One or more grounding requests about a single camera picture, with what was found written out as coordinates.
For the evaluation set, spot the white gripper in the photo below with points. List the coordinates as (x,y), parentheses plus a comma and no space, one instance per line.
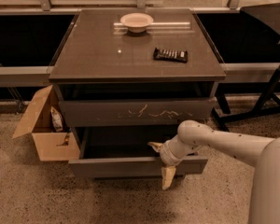
(166,154)

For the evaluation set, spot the grey drawer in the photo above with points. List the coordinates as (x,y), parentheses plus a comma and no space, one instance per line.
(135,112)
(121,152)

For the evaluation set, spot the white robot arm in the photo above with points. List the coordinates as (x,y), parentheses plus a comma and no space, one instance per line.
(262,153)

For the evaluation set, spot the grey top drawer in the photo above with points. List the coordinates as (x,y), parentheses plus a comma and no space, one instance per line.
(135,112)

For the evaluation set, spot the dark grey drawer cabinet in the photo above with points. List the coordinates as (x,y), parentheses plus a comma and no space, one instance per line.
(102,60)

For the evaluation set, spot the open cardboard box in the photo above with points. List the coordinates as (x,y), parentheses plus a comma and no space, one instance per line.
(36,121)

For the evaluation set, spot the black rolling stand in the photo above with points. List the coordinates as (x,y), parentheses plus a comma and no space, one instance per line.
(258,110)

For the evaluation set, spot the dark snack bar wrapper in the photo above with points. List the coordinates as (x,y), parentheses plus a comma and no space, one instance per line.
(170,55)

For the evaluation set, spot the crumpled snack bag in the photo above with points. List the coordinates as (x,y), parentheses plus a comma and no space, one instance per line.
(57,119)

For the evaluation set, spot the white bowl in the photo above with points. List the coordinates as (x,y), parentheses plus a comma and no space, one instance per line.
(136,22)

